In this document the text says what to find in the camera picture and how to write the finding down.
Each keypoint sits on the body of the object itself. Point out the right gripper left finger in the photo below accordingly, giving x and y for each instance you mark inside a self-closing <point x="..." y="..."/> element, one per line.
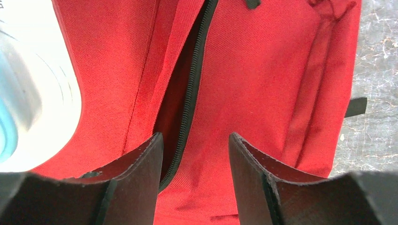
<point x="124" y="192"/>

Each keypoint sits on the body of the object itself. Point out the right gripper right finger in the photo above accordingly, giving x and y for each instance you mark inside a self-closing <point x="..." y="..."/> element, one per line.
<point x="269" y="192"/>

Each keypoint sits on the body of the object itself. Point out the red student backpack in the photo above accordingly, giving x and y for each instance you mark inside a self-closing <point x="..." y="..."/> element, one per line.
<point x="280" y="75"/>

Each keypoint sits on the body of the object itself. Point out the blue packaged correction tape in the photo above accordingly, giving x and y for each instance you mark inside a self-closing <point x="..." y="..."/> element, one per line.
<point x="40" y="99"/>

